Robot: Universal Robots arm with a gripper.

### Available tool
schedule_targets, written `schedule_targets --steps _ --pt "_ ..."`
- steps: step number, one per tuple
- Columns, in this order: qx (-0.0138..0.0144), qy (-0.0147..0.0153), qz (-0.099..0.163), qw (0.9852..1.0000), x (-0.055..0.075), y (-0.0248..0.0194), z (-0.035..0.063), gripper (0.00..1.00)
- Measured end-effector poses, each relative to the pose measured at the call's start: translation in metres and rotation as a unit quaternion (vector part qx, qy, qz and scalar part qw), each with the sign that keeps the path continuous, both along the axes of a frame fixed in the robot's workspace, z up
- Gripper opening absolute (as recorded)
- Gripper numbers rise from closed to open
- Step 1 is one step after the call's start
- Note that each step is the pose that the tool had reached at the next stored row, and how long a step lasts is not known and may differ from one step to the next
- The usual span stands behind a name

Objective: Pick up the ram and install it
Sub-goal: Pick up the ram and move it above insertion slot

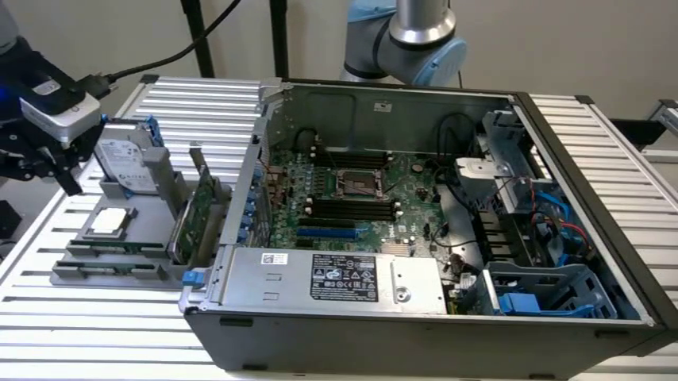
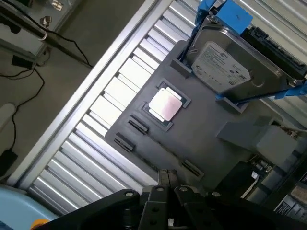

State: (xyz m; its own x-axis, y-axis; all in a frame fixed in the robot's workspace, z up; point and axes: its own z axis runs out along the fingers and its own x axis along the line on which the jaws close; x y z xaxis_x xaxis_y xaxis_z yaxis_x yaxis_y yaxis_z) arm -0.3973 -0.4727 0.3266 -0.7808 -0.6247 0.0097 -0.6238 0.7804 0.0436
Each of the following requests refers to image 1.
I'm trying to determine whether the black open PC case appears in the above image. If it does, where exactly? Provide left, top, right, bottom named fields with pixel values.
left=182, top=76, right=678, bottom=375

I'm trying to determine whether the red data wire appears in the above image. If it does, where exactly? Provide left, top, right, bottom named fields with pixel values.
left=558, top=222, right=594, bottom=257

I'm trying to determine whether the silver hard disk blue caddy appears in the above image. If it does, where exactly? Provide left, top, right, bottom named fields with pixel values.
left=95, top=114, right=167, bottom=198

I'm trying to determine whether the grey-blue plastic disk bay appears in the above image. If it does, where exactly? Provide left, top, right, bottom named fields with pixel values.
left=480, top=260, right=621, bottom=321

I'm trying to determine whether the grey parts rack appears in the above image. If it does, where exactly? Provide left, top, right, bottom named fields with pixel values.
left=50, top=146, right=234, bottom=287

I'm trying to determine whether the green graphics card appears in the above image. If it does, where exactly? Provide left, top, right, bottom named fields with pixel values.
left=166, top=140, right=223, bottom=266

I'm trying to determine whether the blue expansion slot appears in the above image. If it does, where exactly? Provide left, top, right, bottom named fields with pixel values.
left=295, top=226, right=358, bottom=243

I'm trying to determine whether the metal disk bay cage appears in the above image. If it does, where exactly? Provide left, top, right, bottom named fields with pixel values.
left=454, top=110, right=556, bottom=207

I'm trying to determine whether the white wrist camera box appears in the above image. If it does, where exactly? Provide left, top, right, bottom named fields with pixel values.
left=19, top=79, right=102, bottom=143

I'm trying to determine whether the silver power supply unit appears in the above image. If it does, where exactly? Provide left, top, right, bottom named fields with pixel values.
left=210, top=246, right=450, bottom=315

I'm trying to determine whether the silver CPU chip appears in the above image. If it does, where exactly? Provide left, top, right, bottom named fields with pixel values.
left=87, top=206, right=138, bottom=240

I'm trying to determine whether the black camera cable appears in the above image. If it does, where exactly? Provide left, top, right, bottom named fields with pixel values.
left=79, top=0, right=239, bottom=98

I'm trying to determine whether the black stand pole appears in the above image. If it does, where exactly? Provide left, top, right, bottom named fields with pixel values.
left=269, top=0, right=290, bottom=79
left=179, top=0, right=217, bottom=79

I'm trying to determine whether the long black expansion slot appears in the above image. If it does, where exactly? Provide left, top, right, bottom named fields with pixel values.
left=295, top=217, right=358, bottom=231

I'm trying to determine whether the green RAM stick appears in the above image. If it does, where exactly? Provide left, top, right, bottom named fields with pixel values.
left=69, top=239, right=174, bottom=256

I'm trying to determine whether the green motherboard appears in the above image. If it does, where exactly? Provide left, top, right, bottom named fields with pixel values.
left=258, top=148, right=456, bottom=261

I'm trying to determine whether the black box beside table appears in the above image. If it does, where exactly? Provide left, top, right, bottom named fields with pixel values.
left=608, top=117, right=662, bottom=152

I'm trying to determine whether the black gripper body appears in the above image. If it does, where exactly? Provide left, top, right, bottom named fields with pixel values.
left=0, top=36, right=106, bottom=164

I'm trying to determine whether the aluminium frame rail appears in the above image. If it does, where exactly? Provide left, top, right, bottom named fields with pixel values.
left=642, top=98, right=678, bottom=164

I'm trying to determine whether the metal CPU socket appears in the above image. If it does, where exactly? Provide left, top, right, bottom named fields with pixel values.
left=332, top=168, right=393, bottom=200

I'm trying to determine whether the RAM memory stick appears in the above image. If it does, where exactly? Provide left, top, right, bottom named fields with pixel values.
left=307, top=208, right=400, bottom=216

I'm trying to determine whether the silver chipset heatsink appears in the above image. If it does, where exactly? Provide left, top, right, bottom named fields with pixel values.
left=380, top=242, right=416, bottom=258

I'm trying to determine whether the black looped wire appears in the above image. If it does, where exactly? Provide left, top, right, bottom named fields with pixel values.
left=434, top=112, right=481, bottom=162
left=294, top=127, right=321, bottom=154

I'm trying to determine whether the blue case latch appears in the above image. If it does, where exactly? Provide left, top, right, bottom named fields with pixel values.
left=181, top=268, right=207, bottom=290

